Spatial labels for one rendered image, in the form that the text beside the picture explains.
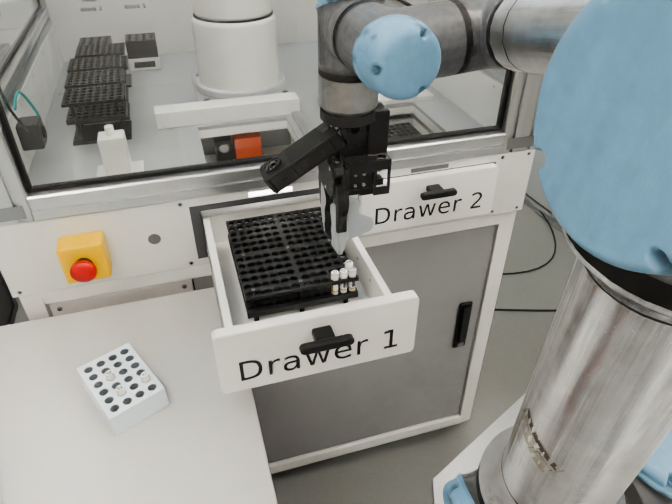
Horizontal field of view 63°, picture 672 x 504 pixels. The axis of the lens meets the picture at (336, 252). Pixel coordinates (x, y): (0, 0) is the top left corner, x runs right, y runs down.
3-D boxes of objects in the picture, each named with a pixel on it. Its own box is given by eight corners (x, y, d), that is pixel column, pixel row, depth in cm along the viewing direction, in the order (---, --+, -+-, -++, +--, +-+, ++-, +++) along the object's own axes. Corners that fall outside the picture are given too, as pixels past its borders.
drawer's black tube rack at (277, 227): (357, 308, 89) (358, 277, 85) (249, 330, 85) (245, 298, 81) (320, 234, 106) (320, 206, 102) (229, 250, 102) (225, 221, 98)
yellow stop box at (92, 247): (112, 279, 94) (101, 245, 90) (67, 287, 93) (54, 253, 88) (112, 262, 98) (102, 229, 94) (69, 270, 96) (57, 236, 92)
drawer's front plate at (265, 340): (413, 351, 84) (420, 296, 77) (222, 395, 77) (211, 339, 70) (409, 343, 85) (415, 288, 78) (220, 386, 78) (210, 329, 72)
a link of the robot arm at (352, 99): (328, 86, 63) (309, 64, 69) (327, 123, 66) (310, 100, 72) (388, 80, 65) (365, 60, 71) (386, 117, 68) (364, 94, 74)
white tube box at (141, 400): (169, 404, 83) (164, 387, 80) (115, 436, 78) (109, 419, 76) (133, 358, 90) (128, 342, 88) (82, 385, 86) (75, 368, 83)
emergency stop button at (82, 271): (99, 282, 91) (92, 263, 89) (73, 286, 90) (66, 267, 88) (99, 271, 93) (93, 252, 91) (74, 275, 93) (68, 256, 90)
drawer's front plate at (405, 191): (490, 213, 116) (499, 166, 109) (360, 235, 109) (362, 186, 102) (486, 209, 117) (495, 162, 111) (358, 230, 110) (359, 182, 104)
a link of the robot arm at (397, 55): (480, 10, 51) (426, -12, 60) (369, 29, 49) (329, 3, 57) (473, 92, 56) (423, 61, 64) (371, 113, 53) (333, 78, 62)
